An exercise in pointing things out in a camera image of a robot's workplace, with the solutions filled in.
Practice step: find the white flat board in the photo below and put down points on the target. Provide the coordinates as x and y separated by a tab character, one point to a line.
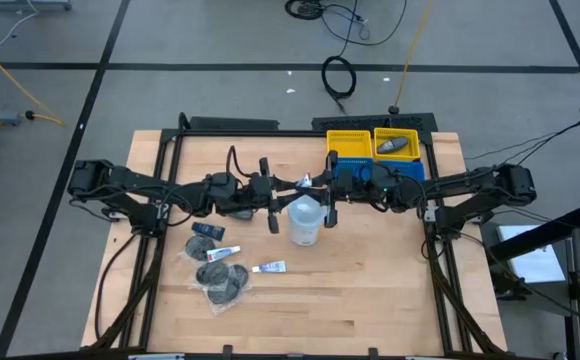
535	260

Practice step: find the yellow plastic mesh basket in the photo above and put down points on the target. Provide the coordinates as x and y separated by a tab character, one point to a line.
350	145
412	150

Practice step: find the blue plastic mesh basket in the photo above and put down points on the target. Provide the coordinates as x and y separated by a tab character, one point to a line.
352	164
415	170

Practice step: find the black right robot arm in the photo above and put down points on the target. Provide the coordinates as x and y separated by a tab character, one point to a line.
470	182

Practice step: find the white plastic jar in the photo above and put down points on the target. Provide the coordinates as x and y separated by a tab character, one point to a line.
306	225

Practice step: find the grey roll-on deodorant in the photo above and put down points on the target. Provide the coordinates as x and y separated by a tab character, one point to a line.
244	216
392	145

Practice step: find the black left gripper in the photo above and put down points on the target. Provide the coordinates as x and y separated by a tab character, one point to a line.
260	192

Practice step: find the black aluminium table frame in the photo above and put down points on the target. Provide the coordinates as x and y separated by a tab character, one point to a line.
270	133

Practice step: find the silver aluminium bracket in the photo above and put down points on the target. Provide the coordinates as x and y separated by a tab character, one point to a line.
430	214

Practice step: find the black side stand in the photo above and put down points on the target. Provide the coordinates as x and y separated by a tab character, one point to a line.
545	232

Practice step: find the black perforated tray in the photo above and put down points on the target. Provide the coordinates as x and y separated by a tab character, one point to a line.
350	122

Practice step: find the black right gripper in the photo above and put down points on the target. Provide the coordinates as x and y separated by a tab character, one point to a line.
342	190

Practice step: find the small white toothpaste tube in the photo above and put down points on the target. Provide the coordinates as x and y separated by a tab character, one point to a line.
270	267
222	253
305	181

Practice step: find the dark blue travel tube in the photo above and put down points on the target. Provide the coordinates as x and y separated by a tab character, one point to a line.
208	231

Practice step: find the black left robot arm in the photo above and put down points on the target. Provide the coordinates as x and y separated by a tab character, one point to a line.
135	180

